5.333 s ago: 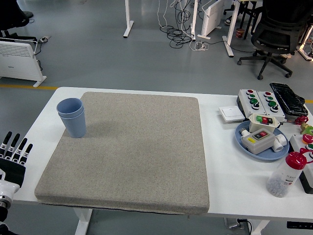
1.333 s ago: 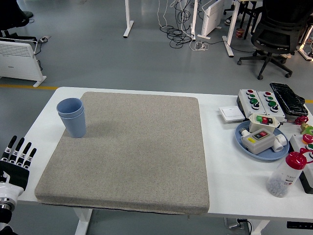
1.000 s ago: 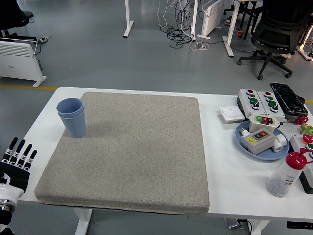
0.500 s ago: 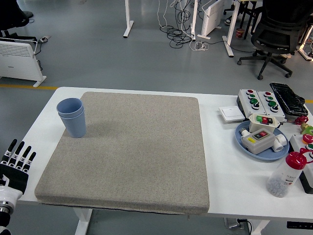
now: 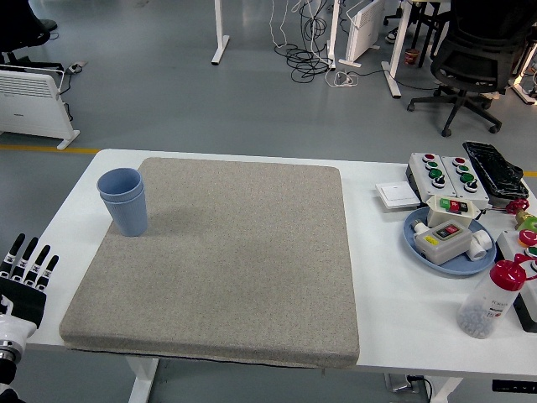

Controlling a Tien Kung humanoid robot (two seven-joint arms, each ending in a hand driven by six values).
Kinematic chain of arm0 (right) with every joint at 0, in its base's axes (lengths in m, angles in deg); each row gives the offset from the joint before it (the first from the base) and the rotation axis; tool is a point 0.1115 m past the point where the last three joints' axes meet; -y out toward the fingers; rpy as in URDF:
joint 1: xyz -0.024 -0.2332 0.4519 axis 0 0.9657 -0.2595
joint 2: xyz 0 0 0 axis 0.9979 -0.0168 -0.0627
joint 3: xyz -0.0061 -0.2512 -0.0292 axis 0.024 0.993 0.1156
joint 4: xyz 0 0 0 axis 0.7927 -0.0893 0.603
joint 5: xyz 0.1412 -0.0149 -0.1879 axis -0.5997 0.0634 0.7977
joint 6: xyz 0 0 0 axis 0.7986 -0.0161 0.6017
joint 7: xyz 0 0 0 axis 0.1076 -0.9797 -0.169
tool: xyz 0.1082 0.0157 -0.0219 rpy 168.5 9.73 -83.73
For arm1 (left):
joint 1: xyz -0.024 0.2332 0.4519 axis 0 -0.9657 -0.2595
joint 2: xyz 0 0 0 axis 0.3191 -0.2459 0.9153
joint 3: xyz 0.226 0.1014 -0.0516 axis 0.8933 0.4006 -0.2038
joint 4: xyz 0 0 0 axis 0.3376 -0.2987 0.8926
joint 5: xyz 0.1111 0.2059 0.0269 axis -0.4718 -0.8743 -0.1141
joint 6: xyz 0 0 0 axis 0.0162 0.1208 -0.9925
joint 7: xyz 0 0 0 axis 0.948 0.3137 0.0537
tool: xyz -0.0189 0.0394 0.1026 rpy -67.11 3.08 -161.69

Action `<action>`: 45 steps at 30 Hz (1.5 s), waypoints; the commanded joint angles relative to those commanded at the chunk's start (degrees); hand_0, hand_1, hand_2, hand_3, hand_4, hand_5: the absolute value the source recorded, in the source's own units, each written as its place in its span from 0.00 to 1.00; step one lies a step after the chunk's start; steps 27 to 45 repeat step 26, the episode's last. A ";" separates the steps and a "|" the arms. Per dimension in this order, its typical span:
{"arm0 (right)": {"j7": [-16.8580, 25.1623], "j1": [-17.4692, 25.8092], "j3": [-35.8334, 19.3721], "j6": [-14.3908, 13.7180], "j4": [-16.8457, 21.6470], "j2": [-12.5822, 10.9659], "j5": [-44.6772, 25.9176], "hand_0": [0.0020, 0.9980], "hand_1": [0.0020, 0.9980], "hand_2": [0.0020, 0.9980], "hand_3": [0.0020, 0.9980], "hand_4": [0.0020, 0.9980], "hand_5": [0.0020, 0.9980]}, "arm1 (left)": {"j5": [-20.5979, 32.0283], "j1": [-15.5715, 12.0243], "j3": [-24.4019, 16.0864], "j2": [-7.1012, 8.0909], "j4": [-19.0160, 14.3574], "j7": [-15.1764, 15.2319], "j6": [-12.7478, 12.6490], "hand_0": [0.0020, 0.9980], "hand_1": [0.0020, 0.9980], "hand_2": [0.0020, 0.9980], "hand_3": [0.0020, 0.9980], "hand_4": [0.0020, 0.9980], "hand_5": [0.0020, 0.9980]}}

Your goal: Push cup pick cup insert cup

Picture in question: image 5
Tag black plastic tray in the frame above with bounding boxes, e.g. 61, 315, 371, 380
462, 140, 530, 198

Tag clear bottle with red cap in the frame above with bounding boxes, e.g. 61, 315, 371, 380
456, 255, 530, 339

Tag white emergency stop button box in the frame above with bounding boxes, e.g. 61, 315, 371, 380
496, 228, 537, 332

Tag grey-brown mat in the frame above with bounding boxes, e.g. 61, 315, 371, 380
59, 157, 361, 370

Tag white green-red button switch box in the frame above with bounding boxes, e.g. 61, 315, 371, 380
426, 195, 486, 230

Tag black floor cable bundle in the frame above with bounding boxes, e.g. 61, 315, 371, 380
274, 0, 336, 83

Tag white cable with power strip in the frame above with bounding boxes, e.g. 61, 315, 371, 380
325, 69, 360, 89

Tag white plastic pipe fitting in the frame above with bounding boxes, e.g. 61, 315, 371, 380
467, 228, 493, 262

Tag blue ribbed cup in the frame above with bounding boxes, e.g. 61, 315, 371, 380
96, 167, 144, 206
102, 191, 149, 238

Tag white wall switch plate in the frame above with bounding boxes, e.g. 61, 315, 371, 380
374, 181, 420, 211

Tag grey red-black button switch box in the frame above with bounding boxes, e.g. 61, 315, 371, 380
414, 221, 473, 266

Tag brass valve with red handle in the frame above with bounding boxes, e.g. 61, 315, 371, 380
505, 199, 532, 230

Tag white four-button control box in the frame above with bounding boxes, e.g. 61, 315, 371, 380
409, 152, 456, 202
438, 155, 490, 210

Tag white hanging cable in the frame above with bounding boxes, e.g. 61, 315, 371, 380
268, 0, 290, 47

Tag black table height control panel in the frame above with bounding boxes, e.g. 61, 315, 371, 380
491, 379, 537, 392

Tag blue plate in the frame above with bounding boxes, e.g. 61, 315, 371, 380
403, 208, 498, 277

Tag black mesh office chair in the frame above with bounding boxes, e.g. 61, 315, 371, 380
406, 0, 537, 138

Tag white panel heater with handle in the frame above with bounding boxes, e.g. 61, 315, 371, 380
0, 65, 81, 151

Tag white table leg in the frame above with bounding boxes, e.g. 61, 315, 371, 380
128, 356, 160, 403
431, 375, 465, 403

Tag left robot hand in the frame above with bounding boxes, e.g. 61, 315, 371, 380
0, 233, 60, 344

